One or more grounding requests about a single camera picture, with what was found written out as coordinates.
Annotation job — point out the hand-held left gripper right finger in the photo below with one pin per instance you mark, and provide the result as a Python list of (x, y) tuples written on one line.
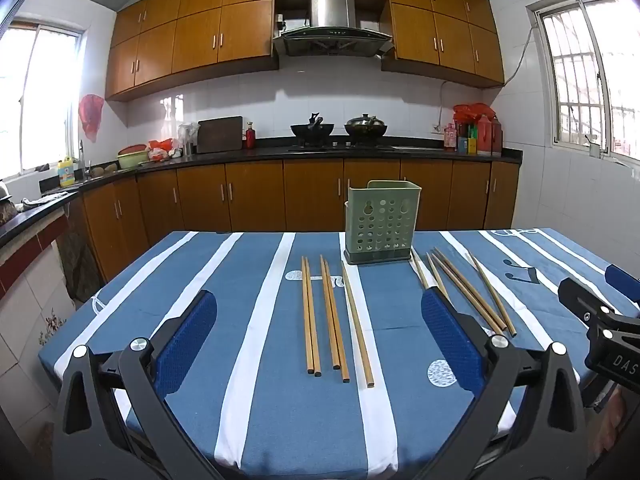
[(450, 340)]

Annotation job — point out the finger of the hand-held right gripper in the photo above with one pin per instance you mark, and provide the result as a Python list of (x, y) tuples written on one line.
[(625, 282), (580, 300)]

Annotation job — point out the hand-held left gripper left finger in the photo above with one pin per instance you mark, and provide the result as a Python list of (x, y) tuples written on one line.
[(185, 345)]

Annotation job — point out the wooden chopstick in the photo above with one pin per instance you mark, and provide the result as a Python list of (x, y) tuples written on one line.
[(419, 267), (313, 320), (337, 330), (328, 310), (492, 295), (434, 270), (467, 295), (355, 320), (468, 285), (306, 310)]

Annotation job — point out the green perforated utensil holder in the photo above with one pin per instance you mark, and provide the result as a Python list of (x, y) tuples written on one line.
[(382, 195)]

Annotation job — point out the blue white striped tablecloth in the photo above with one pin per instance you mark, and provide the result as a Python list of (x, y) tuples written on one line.
[(250, 310)]

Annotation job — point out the wooden base cabinets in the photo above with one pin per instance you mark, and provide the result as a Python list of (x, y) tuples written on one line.
[(250, 195)]

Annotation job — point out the dark red jug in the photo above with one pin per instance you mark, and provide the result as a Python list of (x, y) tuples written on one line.
[(497, 139)]

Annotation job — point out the yellow green carton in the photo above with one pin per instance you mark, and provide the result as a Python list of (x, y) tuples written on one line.
[(472, 146)]

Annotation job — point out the red plastic jug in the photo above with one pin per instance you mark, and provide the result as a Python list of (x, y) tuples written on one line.
[(484, 137)]

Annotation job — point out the green plastic basin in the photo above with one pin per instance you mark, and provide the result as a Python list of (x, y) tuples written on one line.
[(131, 159)]

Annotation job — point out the red white plastic bags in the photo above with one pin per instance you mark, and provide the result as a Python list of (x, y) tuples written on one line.
[(162, 149)]

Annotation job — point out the dark sauce bottle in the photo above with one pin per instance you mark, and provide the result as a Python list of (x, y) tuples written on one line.
[(463, 137)]

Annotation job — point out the pink labelled bottle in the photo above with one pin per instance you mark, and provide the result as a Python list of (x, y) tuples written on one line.
[(450, 139)]

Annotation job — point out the black kitchen countertop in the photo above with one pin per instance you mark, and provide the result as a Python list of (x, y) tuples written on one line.
[(250, 152)]

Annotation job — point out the grey rag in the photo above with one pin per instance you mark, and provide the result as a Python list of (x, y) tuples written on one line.
[(40, 201)]

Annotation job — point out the yellow detergent bottle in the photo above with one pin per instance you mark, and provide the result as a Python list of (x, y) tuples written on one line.
[(66, 172)]

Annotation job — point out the clear plastic bag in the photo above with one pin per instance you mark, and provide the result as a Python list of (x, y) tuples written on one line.
[(188, 135)]

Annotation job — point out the metal sink faucet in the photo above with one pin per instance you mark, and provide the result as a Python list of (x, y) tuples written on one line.
[(82, 160)]

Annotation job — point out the dark wooden cutting board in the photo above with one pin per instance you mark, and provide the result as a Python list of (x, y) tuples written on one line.
[(220, 135)]

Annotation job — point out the barred glass window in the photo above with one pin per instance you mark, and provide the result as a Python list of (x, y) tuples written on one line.
[(585, 70)]

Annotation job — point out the small red bottle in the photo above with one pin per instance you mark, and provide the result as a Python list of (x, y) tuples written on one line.
[(250, 137)]

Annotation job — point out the black gas stove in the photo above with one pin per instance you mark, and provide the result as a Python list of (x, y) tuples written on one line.
[(340, 147)]

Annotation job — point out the metal pot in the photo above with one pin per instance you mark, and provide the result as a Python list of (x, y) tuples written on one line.
[(6, 205)]

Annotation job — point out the black lidded wok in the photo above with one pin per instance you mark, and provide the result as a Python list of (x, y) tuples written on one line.
[(366, 127)]

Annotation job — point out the black open wok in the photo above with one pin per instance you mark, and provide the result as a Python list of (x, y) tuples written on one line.
[(312, 131)]

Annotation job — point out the sliding glass window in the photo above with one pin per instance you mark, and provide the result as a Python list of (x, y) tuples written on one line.
[(40, 100)]

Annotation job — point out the steel range hood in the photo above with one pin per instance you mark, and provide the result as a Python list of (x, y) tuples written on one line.
[(330, 10)]

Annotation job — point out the red wall-hung plastic bag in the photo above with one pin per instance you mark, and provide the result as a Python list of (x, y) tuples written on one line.
[(91, 112)]

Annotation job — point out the wooden wall cabinets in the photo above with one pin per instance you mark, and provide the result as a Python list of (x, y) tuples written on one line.
[(200, 35)]

